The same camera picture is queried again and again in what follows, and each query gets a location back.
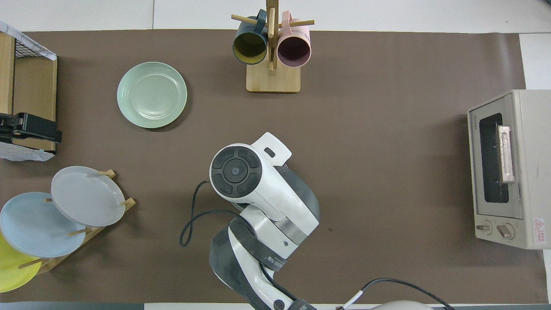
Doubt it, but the white patterned cloth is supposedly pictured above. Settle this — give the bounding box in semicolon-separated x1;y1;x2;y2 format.
0;141;55;162
0;20;58;61

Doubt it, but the brown table mat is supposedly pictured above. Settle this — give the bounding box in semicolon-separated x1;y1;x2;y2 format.
0;29;550;304

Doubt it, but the grey plate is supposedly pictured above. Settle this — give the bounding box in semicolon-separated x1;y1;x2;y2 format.
51;166;127;228

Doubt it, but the pink mug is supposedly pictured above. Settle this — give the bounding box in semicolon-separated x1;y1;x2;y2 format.
277;11;312;68

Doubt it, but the black wire basket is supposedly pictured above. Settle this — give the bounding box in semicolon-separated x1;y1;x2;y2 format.
14;37;49;59

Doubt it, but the dark teal mug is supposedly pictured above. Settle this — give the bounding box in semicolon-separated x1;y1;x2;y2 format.
232;9;269;66

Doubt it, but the wooden mug tree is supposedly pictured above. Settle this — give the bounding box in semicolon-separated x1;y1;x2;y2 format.
231;0;315;93

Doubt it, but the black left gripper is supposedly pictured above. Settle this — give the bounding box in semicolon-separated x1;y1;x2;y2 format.
0;112;62;144

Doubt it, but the green plate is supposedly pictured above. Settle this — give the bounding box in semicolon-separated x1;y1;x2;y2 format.
117;62;188;129

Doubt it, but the black cable with white plug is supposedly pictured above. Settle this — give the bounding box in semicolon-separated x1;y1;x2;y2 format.
335;278;455;310

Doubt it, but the beige toaster oven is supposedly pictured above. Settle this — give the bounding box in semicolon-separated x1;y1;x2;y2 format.
467;89;551;251

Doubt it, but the yellow plate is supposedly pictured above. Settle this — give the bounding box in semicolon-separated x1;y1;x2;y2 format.
0;232;43;294

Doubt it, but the wooden dish rack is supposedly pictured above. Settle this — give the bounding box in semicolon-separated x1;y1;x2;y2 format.
17;169;137;276

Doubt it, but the wooden shelf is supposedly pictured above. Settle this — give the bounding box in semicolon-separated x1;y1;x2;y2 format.
0;32;58;152

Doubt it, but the light blue plate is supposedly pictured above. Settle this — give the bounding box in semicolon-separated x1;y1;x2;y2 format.
0;192;87;259

